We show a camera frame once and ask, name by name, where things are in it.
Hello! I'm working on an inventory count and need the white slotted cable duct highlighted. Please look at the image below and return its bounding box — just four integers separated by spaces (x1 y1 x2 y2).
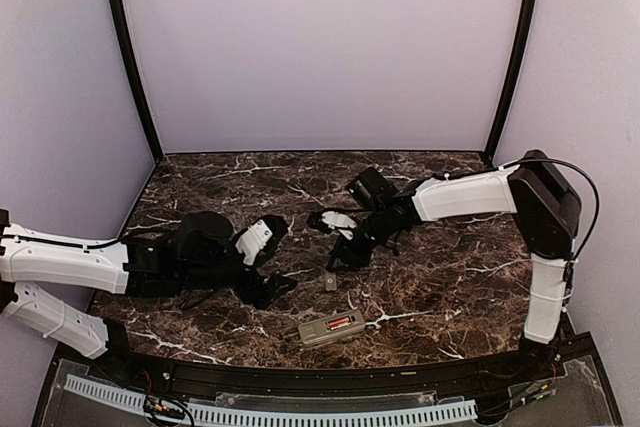
64 375 477 427

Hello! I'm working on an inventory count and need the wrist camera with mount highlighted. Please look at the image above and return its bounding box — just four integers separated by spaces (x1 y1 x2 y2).
307 210 357 240
233 215 289 268

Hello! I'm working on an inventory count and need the right black frame post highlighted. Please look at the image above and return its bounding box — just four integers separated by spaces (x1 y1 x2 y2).
482 0 536 166

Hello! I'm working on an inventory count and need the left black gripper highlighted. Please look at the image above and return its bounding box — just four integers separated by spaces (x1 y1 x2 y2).
179 237 298 310

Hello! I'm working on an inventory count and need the grey remote control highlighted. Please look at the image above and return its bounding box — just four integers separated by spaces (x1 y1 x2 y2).
298 309 366 346

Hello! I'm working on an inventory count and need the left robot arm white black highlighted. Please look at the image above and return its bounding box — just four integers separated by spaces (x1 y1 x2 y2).
1 210 297 383

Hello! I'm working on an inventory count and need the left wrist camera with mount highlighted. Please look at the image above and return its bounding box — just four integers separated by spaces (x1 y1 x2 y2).
233 215 289 268

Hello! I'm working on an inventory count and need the left black frame post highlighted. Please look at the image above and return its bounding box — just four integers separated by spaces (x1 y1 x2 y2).
108 0 164 164

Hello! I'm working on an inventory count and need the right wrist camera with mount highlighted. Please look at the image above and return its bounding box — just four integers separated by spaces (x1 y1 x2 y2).
307 210 357 240

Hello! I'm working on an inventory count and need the gold grey AAA battery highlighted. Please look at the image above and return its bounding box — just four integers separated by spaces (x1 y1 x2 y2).
328 320 352 331

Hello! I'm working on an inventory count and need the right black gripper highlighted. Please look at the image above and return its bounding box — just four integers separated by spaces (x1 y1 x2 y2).
326 207 393 272

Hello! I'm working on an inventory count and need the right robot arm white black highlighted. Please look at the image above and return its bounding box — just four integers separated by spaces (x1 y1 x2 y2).
309 150 596 381

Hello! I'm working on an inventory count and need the black frame post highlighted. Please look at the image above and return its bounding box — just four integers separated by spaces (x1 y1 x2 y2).
108 0 164 164
482 0 536 166

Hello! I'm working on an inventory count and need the black front rail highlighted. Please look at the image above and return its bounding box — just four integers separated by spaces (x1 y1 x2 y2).
52 333 601 400

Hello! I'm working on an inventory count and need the red AAA battery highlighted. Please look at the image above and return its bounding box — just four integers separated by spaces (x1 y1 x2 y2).
327 316 353 326

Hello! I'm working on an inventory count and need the grey battery cover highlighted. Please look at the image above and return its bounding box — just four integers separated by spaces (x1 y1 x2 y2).
324 271 337 292

